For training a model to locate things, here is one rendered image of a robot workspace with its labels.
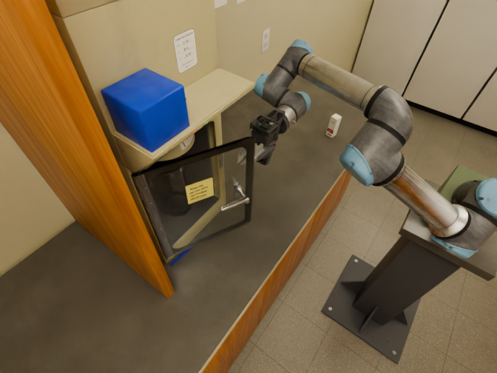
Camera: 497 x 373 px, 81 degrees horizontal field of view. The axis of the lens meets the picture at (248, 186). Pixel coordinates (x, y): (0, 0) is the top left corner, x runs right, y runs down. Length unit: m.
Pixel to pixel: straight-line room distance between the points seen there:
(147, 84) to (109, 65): 0.07
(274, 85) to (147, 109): 0.59
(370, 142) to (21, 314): 1.12
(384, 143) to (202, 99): 0.47
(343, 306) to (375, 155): 1.38
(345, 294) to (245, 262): 1.16
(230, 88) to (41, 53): 0.40
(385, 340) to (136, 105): 1.89
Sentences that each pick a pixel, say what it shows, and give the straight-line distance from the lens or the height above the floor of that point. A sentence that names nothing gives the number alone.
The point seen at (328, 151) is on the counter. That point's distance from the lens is 1.44.
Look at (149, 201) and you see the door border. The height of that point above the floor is 1.29.
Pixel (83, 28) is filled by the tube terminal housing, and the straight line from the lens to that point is 0.55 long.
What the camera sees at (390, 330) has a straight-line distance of 2.12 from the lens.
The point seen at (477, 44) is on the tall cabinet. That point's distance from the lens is 3.50.
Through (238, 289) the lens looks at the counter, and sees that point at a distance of 1.00.
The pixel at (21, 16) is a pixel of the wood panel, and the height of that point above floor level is 1.76.
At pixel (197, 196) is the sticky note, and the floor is 1.24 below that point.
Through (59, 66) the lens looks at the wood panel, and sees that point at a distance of 0.44.
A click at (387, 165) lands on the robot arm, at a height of 1.34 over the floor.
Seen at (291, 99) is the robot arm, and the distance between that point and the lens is 1.00.
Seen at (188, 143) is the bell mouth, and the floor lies 1.33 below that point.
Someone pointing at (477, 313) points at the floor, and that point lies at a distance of 2.46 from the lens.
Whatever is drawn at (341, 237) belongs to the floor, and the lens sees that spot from 2.30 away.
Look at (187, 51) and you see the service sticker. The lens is 0.70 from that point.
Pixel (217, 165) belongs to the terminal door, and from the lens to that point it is 0.76.
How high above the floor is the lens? 1.88
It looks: 50 degrees down
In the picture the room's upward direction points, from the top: 2 degrees clockwise
